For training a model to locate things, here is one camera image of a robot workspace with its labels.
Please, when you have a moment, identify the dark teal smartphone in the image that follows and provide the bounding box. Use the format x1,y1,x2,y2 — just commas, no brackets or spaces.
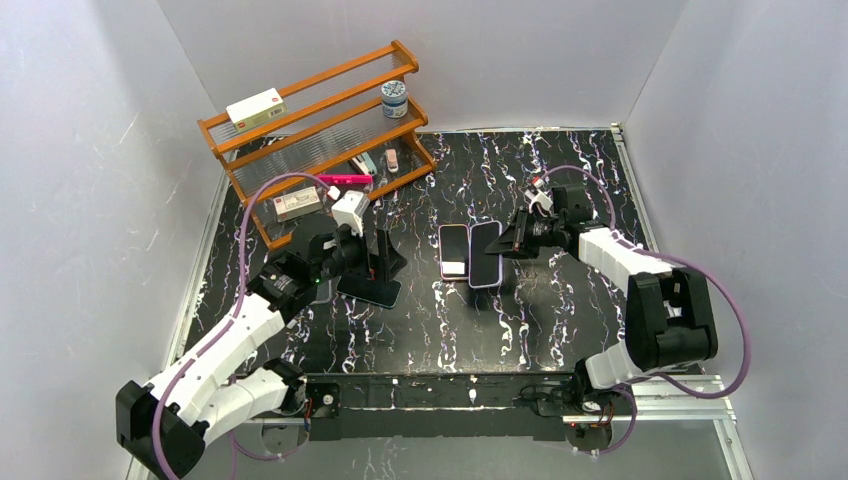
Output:
337,276,401,309

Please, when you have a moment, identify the black lavender-cased smartphone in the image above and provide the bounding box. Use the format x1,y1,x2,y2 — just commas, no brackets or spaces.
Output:
470,222,502,286

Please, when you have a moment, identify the dark purple-edged smartphone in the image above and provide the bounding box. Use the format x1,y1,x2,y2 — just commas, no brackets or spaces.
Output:
438,224,469,263

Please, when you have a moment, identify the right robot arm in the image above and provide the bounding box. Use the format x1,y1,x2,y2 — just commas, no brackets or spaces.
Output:
485,187,718,405

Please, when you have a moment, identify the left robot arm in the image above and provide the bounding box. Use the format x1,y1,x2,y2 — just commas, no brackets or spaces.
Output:
115,221,407,479

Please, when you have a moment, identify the grey box red label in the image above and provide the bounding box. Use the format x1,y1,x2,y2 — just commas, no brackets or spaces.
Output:
273,186,324,223

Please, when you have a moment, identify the pink flat tool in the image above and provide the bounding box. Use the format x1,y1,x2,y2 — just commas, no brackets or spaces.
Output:
317,174,373,186

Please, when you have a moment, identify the teal white stapler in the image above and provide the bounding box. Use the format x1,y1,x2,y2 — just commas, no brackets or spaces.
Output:
350,152,377,176

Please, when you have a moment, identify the small pink eraser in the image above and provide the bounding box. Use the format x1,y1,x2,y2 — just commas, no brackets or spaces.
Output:
384,149,399,173

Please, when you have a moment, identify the orange wooden shelf rack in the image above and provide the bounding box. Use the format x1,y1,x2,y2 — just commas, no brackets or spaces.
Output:
197,39,438,252

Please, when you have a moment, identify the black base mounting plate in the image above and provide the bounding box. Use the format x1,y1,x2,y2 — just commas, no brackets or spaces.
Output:
241,372,614,444

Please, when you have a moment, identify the blue white round jar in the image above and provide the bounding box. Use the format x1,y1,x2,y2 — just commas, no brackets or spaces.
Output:
380,80,408,119

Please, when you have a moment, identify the white box red label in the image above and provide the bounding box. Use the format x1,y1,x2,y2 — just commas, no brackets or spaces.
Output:
226,88,288,133

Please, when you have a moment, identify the aluminium front rail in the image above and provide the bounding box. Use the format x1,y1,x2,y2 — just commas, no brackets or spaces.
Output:
137,377,737,425

